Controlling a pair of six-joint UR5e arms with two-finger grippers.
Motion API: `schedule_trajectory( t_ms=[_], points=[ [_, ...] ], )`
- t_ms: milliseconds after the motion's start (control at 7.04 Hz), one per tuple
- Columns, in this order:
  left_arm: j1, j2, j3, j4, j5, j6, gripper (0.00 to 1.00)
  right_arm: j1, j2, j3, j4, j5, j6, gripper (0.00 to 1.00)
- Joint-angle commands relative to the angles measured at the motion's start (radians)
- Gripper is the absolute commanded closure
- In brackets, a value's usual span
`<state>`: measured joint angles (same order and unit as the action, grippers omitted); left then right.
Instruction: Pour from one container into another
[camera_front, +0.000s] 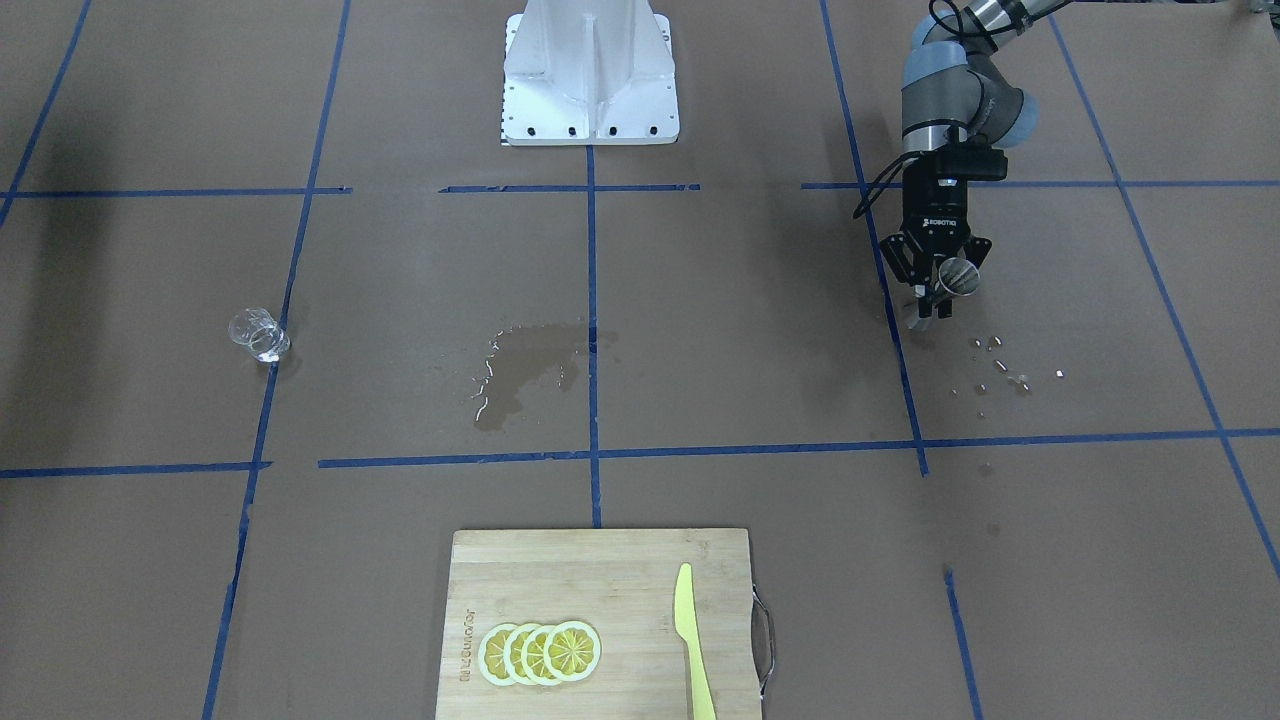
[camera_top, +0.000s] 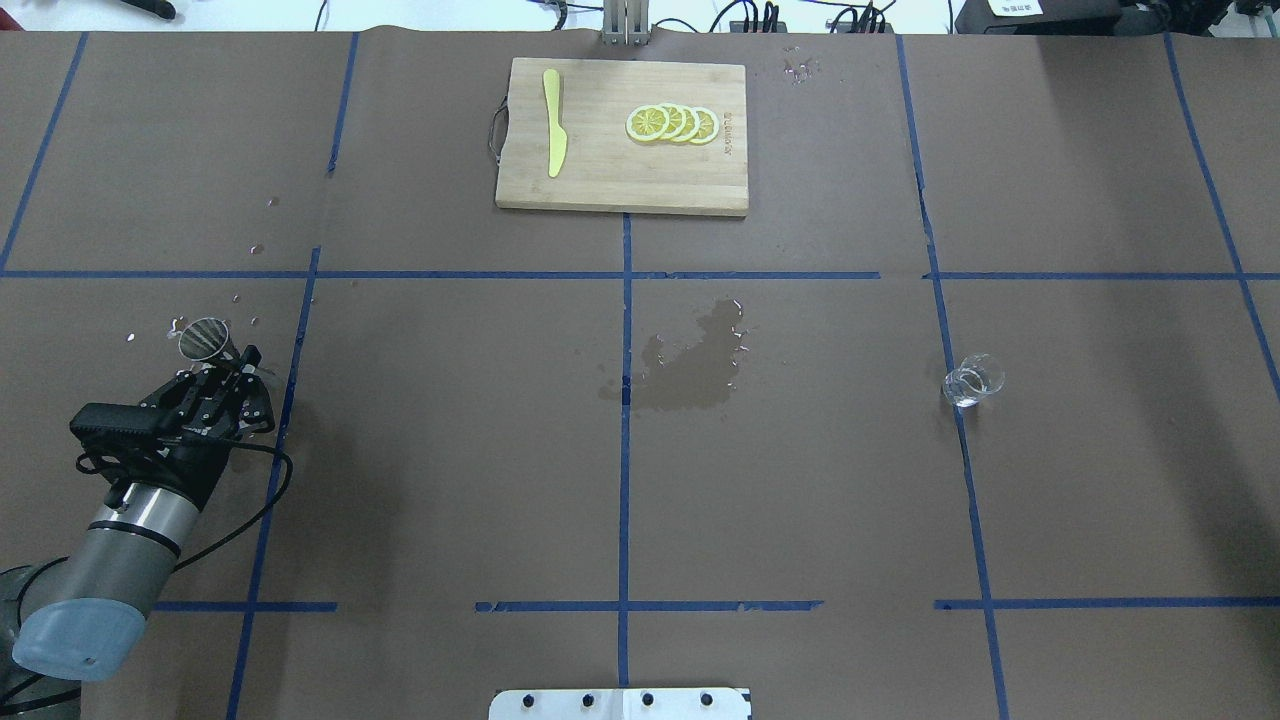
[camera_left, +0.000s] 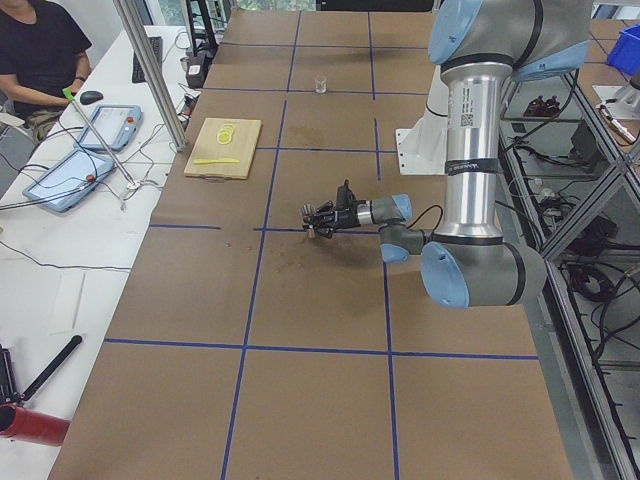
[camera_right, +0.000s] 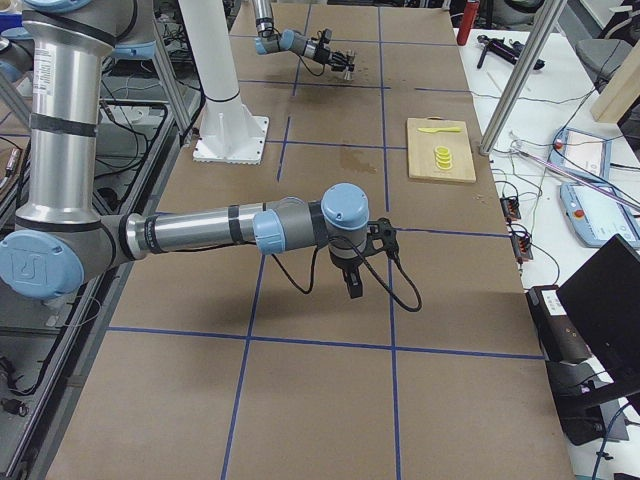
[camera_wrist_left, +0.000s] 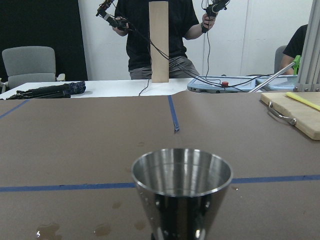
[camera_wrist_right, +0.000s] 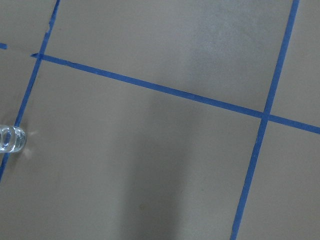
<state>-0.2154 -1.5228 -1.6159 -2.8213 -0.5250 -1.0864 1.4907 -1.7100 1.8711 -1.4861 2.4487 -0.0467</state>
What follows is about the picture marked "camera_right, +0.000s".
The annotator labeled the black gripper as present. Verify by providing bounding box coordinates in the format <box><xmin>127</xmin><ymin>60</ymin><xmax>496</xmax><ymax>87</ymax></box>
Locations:
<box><xmin>314</xmin><ymin>42</ymin><xmax>355</xmax><ymax>72</ymax></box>
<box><xmin>328</xmin><ymin>237</ymin><xmax>367</xmax><ymax>299</ymax></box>

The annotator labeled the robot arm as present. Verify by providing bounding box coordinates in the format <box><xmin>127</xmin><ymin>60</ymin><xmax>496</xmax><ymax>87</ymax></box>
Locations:
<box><xmin>252</xmin><ymin>0</ymin><xmax>355</xmax><ymax>79</ymax></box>
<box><xmin>1</xmin><ymin>1</ymin><xmax>374</xmax><ymax>300</ymax></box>

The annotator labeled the yellow plastic knife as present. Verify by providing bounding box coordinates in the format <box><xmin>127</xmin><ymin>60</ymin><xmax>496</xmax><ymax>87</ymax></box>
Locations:
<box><xmin>417</xmin><ymin>126</ymin><xmax>462</xmax><ymax>134</ymax></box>

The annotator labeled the bamboo cutting board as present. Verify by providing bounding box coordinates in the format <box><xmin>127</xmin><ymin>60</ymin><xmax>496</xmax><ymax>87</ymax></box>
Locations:
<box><xmin>406</xmin><ymin>118</ymin><xmax>476</xmax><ymax>183</ymax></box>

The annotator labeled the red bottle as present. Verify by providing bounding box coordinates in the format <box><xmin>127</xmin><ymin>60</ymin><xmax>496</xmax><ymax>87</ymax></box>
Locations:
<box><xmin>456</xmin><ymin>0</ymin><xmax>480</xmax><ymax>46</ymax></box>

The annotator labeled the black box with label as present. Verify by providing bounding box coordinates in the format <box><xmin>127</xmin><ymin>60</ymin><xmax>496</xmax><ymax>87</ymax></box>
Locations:
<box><xmin>526</xmin><ymin>285</ymin><xmax>591</xmax><ymax>365</ymax></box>

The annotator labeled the near teach pendant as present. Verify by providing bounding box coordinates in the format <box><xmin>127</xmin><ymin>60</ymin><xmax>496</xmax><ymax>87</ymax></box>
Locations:
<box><xmin>559</xmin><ymin>182</ymin><xmax>639</xmax><ymax>249</ymax></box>

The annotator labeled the teach pendant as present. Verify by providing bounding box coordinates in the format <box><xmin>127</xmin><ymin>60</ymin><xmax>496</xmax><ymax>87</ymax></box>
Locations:
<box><xmin>549</xmin><ymin>127</ymin><xmax>612</xmax><ymax>181</ymax></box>
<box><xmin>559</xmin><ymin>182</ymin><xmax>639</xmax><ymax>249</ymax></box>

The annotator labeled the far teach pendant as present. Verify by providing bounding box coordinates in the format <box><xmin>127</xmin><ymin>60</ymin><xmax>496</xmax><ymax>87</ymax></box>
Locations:
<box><xmin>549</xmin><ymin>127</ymin><xmax>612</xmax><ymax>181</ymax></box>

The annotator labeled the black monitor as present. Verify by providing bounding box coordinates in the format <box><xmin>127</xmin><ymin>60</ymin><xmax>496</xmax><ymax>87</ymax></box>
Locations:
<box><xmin>557</xmin><ymin>234</ymin><xmax>639</xmax><ymax>381</ymax></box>

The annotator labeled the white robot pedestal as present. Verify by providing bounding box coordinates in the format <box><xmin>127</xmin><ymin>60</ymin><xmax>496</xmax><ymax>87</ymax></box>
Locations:
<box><xmin>179</xmin><ymin>0</ymin><xmax>269</xmax><ymax>164</ymax></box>

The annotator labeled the aluminium frame post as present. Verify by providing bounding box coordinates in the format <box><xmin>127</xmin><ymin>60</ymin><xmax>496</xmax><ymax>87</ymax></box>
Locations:
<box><xmin>479</xmin><ymin>0</ymin><xmax>567</xmax><ymax>156</ymax></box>

